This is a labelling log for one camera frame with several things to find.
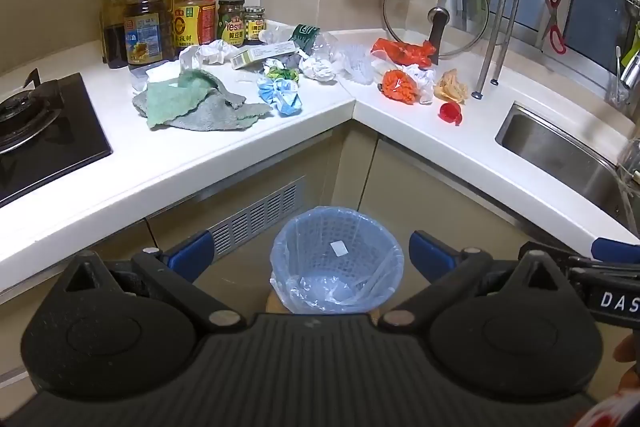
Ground blue-lined trash bin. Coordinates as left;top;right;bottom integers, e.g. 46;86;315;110
270;206;405;315

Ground steel sink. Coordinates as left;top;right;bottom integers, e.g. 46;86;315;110
495;101;640;233

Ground crumpled clear plastic wrap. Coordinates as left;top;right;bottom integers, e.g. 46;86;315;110
177;39;241;72

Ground crushed clear plastic bottle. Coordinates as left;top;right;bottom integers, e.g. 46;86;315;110
259;23;346;58

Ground grey cleaning cloth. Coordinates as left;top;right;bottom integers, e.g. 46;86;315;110
132;89;273;132

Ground orange foam net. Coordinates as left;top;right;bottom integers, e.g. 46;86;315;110
382;69;420;105

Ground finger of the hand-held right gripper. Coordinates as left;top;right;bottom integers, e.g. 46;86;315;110
592;238;640;264
567;257;640;282

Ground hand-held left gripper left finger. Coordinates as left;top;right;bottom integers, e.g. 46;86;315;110
64;231;247;329

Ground steel faucet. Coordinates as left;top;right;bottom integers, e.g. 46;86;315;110
607;47;640;108

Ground red plastic bag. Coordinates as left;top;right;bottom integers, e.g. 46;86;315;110
371;38;438;68

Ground white tissue ball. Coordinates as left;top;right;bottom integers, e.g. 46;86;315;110
299;56;336;82

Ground yellow crumpled wrapper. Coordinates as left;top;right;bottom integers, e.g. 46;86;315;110
433;68;470;104

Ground white green medicine box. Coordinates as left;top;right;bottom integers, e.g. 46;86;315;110
230;39;298;72

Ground tall glass pickle jar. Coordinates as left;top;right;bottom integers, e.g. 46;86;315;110
216;0;246;46

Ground small glass sauce jar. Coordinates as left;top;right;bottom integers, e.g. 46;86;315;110
244;6;266;45

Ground glass pot lid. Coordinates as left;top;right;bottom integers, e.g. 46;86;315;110
382;0;490;66

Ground black gas stove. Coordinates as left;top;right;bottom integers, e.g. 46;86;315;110
0;68;113;208

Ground red kitchen scissors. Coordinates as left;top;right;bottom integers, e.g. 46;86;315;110
541;0;568;55

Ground blue white crumpled wrapper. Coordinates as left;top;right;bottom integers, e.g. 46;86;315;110
257;77;303;118

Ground white crumpled sheet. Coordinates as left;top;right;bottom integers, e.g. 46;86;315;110
131;62;181;95

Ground dark sauce bottle yellow cap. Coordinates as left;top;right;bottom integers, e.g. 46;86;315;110
101;0;130;68

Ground green yellow plastic wrapper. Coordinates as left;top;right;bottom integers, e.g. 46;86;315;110
262;58;300;82

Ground silver cabinet vent grille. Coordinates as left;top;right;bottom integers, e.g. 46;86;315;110
207;177;307;260

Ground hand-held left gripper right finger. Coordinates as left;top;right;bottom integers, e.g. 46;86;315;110
377;231;566;329

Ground green cleaning cloth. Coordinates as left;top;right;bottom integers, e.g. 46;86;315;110
145;69;248;128

